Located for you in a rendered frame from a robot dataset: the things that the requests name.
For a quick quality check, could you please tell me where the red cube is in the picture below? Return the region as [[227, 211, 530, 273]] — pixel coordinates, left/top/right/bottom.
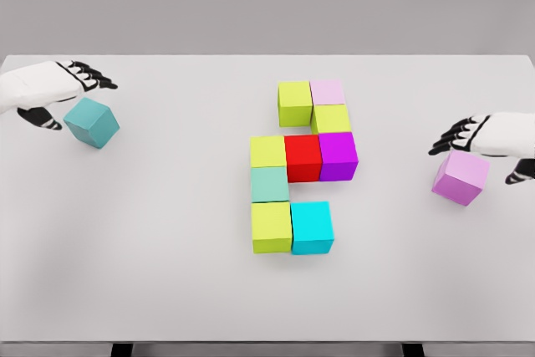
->
[[283, 134, 324, 184]]

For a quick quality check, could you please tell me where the pale pink cube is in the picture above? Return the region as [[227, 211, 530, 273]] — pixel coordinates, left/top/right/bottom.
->
[[309, 79, 348, 107]]

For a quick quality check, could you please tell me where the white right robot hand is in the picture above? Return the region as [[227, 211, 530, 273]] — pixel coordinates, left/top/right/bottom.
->
[[427, 111, 535, 186]]

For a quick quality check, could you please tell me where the cyan cube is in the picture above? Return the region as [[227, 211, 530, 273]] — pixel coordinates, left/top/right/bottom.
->
[[289, 200, 336, 256]]

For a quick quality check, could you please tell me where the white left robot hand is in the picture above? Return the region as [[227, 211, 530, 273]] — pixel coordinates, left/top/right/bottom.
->
[[0, 59, 119, 133]]

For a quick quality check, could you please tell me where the purple cube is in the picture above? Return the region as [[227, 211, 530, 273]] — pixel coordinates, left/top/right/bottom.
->
[[318, 131, 359, 182]]

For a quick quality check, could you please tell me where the orchid pink cube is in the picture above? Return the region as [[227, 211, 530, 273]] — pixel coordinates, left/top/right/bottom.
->
[[431, 149, 491, 208]]

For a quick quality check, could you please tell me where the teal cube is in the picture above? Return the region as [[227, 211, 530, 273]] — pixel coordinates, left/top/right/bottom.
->
[[63, 96, 121, 150]]

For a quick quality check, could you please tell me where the yellow-green cube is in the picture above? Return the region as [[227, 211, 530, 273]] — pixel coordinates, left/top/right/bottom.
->
[[249, 135, 288, 169], [310, 103, 354, 135], [251, 201, 293, 255], [278, 80, 314, 128]]

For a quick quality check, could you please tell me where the mint green cube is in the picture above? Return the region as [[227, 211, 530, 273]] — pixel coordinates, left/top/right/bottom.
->
[[250, 166, 292, 204]]

